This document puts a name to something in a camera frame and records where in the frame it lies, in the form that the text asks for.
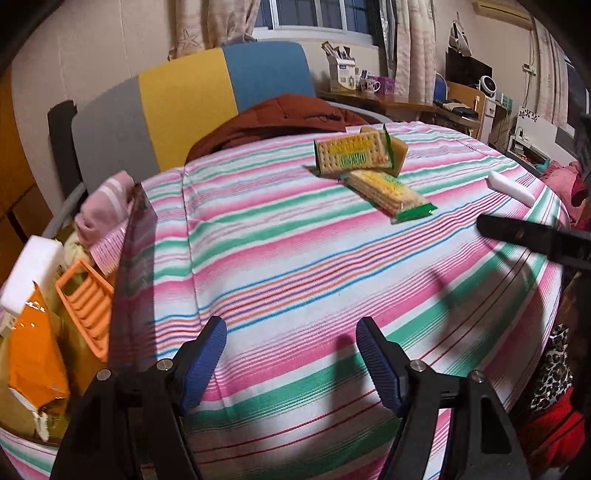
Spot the air conditioner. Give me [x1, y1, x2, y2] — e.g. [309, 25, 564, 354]
[472, 1, 534, 31]

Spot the white foam block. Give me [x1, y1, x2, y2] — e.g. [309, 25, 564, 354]
[487, 171, 536, 208]
[1, 235, 64, 317]

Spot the grey yellow blue chair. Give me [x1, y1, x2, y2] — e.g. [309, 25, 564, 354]
[41, 41, 394, 241]

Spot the striped tablecloth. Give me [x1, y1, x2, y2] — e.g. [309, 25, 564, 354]
[110, 122, 569, 479]

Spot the orange plastic rack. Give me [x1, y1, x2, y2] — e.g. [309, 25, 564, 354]
[55, 259, 114, 363]

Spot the cracker pack upright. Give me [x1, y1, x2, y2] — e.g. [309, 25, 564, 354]
[315, 131, 394, 176]

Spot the dark red jacket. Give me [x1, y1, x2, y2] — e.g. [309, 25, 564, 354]
[185, 94, 368, 164]

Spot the purple box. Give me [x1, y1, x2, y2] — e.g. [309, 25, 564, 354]
[377, 76, 394, 97]

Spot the curtain right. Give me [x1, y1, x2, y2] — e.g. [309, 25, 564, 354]
[378, 0, 436, 104]

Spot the gold metal tin box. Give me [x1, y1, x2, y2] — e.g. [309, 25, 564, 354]
[0, 181, 160, 446]

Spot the small white fan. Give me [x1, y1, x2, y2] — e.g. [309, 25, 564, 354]
[478, 75, 497, 98]

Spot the wooden chair with cushion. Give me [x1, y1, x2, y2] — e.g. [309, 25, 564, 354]
[434, 73, 497, 143]

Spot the cream sock ball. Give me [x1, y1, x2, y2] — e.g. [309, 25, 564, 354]
[61, 231, 95, 270]

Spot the pink striped sock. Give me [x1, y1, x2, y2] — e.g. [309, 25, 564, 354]
[74, 171, 134, 248]

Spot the orange white snack bag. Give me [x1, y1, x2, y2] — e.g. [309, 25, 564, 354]
[8, 286, 70, 441]

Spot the window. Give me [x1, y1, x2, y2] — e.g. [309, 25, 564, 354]
[253, 0, 380, 46]

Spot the cracker pack flat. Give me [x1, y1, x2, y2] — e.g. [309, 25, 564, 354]
[344, 170, 438, 223]

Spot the white box with items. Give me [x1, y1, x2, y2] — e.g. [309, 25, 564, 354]
[321, 41, 356, 92]

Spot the wooden wardrobe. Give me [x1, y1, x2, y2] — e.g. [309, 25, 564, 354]
[0, 68, 52, 283]

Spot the wooden side desk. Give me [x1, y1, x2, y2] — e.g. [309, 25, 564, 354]
[315, 90, 481, 137]

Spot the floral curtain left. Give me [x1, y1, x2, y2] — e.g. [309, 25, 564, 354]
[169, 0, 261, 60]

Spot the black rolled mat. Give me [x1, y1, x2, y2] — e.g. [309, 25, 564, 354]
[47, 100, 82, 197]

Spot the white mug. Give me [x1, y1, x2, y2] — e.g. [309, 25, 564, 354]
[359, 78, 381, 95]

